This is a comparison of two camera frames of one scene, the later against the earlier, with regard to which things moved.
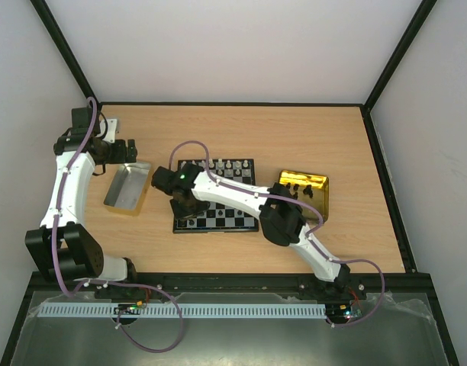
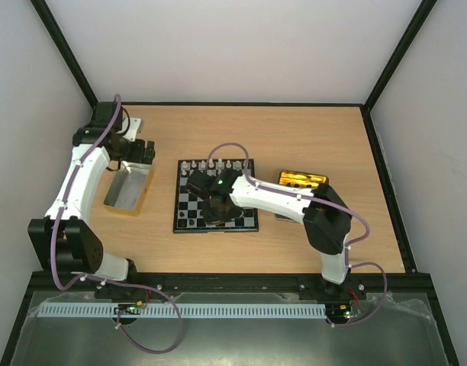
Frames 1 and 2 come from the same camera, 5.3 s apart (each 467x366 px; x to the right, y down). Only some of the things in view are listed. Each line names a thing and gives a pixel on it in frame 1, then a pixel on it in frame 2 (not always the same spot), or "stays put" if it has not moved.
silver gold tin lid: [128, 187] stays put
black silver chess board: [220, 217] stays put
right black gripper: [187, 208] → [221, 213]
